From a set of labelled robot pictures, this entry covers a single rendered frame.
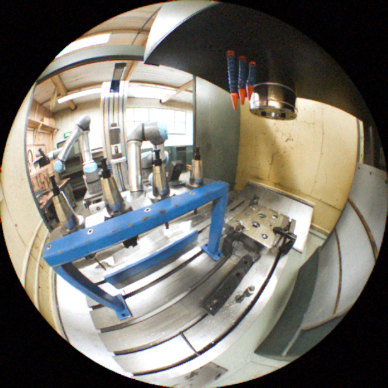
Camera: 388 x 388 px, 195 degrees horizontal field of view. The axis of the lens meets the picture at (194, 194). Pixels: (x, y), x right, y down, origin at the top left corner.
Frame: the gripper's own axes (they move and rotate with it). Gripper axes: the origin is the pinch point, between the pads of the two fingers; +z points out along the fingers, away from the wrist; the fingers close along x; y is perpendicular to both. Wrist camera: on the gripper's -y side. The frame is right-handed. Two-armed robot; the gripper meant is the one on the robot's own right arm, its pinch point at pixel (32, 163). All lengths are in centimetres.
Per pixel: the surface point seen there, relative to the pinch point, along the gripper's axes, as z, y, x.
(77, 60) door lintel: -40, -61, -34
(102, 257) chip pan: -35, 72, -57
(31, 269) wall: 2, 32, -75
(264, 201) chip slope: -173, 50, -136
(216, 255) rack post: -77, 39, -118
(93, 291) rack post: -37, 24, -104
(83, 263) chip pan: -18, 73, -51
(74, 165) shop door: -25, 81, 358
